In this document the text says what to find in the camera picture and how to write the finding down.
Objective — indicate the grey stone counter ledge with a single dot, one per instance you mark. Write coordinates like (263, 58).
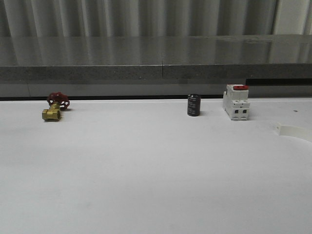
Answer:
(123, 67)

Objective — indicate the black cylindrical capacitor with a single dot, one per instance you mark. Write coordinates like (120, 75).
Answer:
(193, 105)

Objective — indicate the grey pleated curtain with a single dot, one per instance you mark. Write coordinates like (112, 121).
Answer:
(132, 18)

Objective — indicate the white circuit breaker red switch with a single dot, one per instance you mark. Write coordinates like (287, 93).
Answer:
(235, 101)

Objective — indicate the brass valve red handwheel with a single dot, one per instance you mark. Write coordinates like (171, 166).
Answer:
(57, 102)

